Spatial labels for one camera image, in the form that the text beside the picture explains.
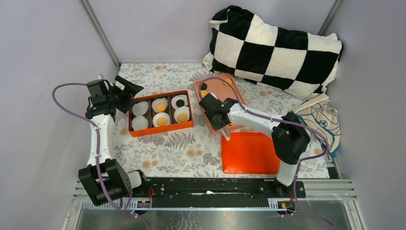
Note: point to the black white checkered pillow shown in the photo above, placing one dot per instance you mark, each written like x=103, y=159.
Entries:
x=297, y=62

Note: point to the pink cookie tray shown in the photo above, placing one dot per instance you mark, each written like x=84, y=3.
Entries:
x=221, y=92

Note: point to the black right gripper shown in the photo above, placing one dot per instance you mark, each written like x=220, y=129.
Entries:
x=216, y=126

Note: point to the cream blue printed cloth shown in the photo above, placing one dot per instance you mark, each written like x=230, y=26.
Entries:
x=318, y=114

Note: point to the round yellow biscuit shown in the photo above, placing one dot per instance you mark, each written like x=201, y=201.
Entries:
x=203, y=93
x=161, y=107
x=227, y=82
x=183, y=117
x=162, y=121

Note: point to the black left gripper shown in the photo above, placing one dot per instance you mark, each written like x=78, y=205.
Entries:
x=129, y=91

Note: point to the orange box lid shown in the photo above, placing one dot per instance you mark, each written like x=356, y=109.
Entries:
x=249, y=153

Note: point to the black sandwich cookie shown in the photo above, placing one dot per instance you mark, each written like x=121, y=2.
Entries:
x=180, y=103
x=203, y=87

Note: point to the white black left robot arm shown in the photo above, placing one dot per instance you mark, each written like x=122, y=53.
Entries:
x=103, y=178

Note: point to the orange compartment box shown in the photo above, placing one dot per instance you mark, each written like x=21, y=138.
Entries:
x=150, y=114

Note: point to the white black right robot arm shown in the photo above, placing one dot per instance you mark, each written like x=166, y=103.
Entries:
x=289, y=136

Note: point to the floral tablecloth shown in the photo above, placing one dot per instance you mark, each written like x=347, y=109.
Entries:
x=192, y=152

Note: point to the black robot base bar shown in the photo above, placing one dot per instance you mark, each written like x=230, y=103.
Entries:
x=165, y=192

